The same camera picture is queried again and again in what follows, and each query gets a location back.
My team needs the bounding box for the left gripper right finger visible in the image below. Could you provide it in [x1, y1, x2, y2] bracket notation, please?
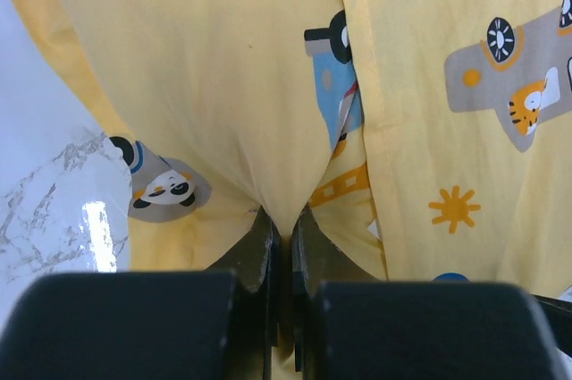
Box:
[291, 206, 377, 379]

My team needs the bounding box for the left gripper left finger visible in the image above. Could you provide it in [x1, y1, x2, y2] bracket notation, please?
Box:
[203, 209, 280, 379]

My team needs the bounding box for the yellow cartoon-print pillowcase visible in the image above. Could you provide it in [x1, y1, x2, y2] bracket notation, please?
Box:
[12, 0, 571, 297]

